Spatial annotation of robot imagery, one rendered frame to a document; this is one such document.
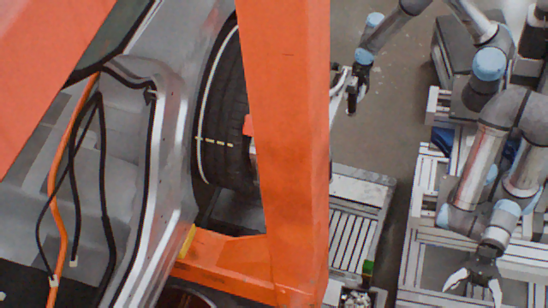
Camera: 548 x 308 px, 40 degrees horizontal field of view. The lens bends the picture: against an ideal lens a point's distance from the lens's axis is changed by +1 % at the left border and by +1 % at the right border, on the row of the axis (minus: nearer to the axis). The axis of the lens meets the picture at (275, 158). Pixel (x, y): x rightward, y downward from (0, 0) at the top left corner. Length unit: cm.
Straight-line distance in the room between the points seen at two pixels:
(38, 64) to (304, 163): 130
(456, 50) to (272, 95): 222
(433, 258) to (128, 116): 150
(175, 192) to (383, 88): 184
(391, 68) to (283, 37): 266
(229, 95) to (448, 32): 163
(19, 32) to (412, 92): 354
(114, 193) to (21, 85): 194
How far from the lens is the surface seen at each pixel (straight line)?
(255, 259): 265
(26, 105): 72
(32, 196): 277
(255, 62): 169
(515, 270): 280
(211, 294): 295
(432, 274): 332
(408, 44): 436
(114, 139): 266
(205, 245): 285
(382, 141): 392
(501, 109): 227
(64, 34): 75
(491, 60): 291
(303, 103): 175
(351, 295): 288
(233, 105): 265
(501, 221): 226
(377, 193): 365
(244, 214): 343
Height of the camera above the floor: 317
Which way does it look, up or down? 55 degrees down
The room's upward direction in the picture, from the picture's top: 6 degrees counter-clockwise
